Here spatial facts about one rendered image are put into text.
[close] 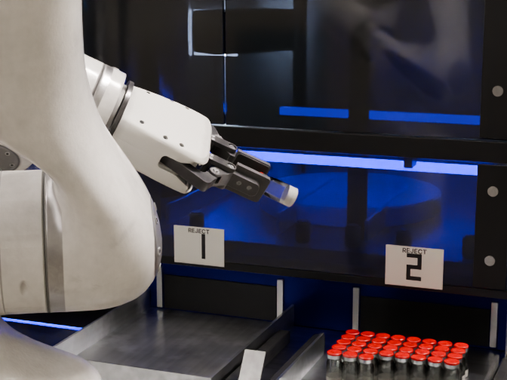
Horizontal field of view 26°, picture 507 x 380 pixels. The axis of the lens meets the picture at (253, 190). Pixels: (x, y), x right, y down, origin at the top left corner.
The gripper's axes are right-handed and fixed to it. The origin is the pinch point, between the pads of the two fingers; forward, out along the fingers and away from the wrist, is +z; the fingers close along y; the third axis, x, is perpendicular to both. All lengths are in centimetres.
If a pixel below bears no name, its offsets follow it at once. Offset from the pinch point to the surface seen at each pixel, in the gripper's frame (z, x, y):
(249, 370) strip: 17.8, -33.8, -13.9
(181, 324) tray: 14, -50, -40
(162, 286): 10, -51, -49
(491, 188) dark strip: 38.7, -1.9, -31.5
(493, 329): 53, -22, -31
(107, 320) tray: 2, -52, -36
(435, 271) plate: 39, -17, -30
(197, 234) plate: 9, -35, -43
